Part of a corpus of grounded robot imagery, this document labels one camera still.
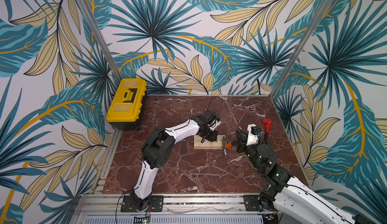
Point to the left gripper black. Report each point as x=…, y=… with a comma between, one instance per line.
x=213, y=137

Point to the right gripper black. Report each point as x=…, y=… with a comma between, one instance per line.
x=242, y=138

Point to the wooden block with nails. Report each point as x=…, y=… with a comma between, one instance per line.
x=199, y=143

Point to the claw hammer orange black handle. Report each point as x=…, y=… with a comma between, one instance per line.
x=226, y=145

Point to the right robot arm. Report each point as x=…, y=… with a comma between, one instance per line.
x=285, y=192

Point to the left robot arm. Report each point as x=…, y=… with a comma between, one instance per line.
x=158, y=147

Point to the yellow black toolbox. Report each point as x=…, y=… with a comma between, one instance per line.
x=125, y=112

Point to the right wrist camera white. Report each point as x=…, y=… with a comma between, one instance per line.
x=254, y=133

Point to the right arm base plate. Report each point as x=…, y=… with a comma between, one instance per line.
x=259, y=203

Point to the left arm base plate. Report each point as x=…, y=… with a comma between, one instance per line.
x=153, y=203

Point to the aluminium front rail frame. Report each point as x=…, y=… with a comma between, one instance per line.
x=169, y=208

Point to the right aluminium corner post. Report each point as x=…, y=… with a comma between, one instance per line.
x=320, y=13

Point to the aluminium corner post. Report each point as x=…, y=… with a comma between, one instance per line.
x=95, y=29
x=320, y=13

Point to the left aluminium corner post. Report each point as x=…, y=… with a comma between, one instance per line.
x=95, y=29

